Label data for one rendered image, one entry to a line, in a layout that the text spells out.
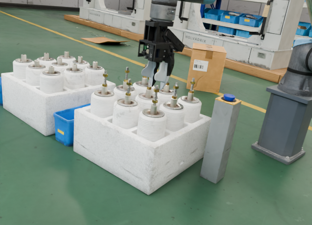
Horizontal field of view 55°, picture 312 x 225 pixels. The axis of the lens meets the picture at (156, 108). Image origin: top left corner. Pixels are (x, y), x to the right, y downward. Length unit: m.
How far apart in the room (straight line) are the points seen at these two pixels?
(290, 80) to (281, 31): 1.73
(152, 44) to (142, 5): 3.43
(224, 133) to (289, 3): 2.16
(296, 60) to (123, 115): 0.76
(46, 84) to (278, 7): 2.33
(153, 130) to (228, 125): 0.26
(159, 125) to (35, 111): 0.63
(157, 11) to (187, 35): 2.75
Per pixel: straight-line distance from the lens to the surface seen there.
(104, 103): 1.12
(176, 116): 1.07
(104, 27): 4.80
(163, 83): 0.95
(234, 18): 6.42
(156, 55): 0.90
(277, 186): 1.27
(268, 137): 1.47
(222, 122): 1.07
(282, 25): 3.10
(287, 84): 1.40
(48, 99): 1.32
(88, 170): 1.14
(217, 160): 1.12
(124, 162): 1.06
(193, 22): 3.80
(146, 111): 1.01
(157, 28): 0.90
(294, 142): 1.45
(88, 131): 1.15
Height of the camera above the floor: 0.62
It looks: 21 degrees down
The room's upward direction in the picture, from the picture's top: 7 degrees clockwise
